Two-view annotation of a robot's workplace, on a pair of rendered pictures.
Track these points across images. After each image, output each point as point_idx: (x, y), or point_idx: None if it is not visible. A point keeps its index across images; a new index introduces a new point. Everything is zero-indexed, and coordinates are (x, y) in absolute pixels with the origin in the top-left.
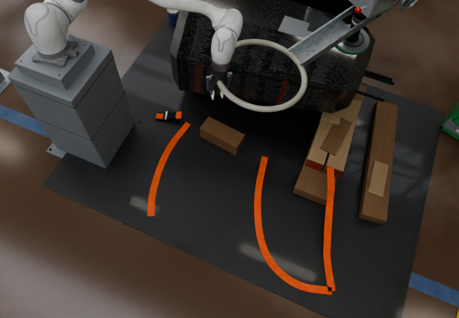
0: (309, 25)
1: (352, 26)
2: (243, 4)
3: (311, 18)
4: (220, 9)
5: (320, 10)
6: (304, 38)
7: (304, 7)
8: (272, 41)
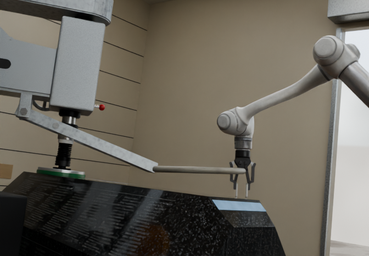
0: (95, 179)
1: (71, 148)
2: (170, 189)
3: (83, 178)
4: (242, 107)
5: (62, 176)
6: (137, 154)
7: (79, 178)
8: (169, 166)
